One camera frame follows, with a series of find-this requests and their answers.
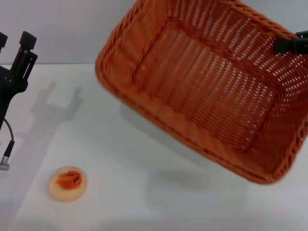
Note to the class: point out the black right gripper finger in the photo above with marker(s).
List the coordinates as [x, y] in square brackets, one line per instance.
[302, 34]
[291, 45]

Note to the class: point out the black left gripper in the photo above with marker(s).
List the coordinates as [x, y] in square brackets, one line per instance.
[9, 86]

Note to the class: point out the orange woven rectangular basket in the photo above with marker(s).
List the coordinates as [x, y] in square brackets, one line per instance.
[204, 96]

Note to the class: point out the round bun with orange glaze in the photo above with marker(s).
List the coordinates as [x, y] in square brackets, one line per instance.
[68, 184]

